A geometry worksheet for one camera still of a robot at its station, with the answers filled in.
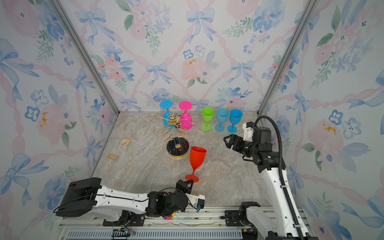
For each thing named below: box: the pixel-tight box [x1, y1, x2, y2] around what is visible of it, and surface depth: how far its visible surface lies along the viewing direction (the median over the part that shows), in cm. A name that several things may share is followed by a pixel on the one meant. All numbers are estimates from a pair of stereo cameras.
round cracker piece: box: [122, 138, 132, 146], surface depth 105 cm
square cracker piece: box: [107, 153, 119, 161], surface depth 97 cm
